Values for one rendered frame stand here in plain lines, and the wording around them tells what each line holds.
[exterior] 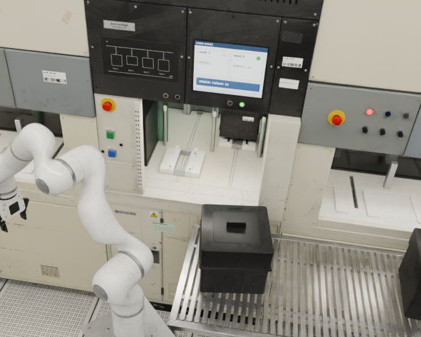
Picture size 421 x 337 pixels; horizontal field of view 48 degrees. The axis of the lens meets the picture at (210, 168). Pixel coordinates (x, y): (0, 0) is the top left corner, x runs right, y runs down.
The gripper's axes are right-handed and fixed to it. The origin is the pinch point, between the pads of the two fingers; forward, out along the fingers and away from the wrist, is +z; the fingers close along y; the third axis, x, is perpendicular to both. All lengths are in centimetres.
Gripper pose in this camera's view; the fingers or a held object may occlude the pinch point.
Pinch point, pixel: (14, 222)
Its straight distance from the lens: 207.2
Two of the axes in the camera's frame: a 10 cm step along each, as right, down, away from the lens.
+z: -0.5, 8.1, 5.9
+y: 5.5, -4.7, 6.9
